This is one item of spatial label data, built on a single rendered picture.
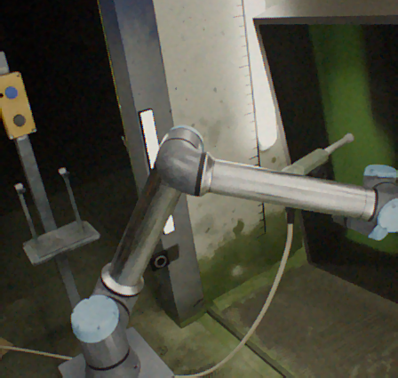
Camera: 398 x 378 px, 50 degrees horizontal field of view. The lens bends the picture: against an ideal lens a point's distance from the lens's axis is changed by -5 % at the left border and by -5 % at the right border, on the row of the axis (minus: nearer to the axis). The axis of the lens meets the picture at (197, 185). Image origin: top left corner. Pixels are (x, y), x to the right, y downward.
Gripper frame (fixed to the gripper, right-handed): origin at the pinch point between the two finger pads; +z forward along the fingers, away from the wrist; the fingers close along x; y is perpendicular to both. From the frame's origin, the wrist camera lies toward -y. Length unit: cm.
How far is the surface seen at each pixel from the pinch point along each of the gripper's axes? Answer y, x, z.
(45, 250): 39, -61, 85
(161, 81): -17, 11, 79
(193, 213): 52, 12, 71
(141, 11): -49, 9, 83
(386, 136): 5, 59, -6
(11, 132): -12, -54, 101
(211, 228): 66, 21, 68
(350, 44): -33, 53, 10
